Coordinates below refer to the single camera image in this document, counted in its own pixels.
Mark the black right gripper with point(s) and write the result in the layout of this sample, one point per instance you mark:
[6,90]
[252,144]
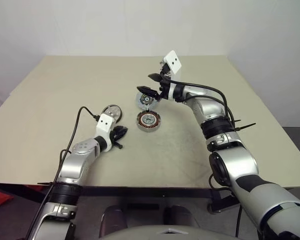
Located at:
[165,87]

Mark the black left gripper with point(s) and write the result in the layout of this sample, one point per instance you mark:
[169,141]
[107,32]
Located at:
[115,142]

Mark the silver motor rotor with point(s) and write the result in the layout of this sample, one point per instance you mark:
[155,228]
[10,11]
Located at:
[145,101]

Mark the round silver metal disc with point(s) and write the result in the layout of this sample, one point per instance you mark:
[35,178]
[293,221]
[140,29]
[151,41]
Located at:
[113,111]

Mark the motor stator with copper windings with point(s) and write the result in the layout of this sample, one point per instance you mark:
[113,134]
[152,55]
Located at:
[148,126]

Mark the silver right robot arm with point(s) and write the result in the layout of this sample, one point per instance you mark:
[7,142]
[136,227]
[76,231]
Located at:
[235,162]

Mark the dark rounded shape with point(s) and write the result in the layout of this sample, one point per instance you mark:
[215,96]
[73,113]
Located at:
[178,216]
[112,220]

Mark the grey robot torso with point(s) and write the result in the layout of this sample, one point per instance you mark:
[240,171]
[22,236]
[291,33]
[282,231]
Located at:
[140,232]

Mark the red object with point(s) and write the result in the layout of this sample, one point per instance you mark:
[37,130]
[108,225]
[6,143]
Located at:
[0,197]

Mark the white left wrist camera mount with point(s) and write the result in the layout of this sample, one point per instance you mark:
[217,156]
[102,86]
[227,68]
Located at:
[105,123]

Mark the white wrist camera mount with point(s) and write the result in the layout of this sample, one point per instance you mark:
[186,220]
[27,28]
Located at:
[173,60]
[105,123]

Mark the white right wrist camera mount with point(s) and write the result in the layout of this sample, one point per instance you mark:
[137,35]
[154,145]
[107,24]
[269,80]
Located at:
[173,60]

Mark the black metal table frame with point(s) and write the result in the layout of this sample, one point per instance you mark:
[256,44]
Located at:
[140,191]

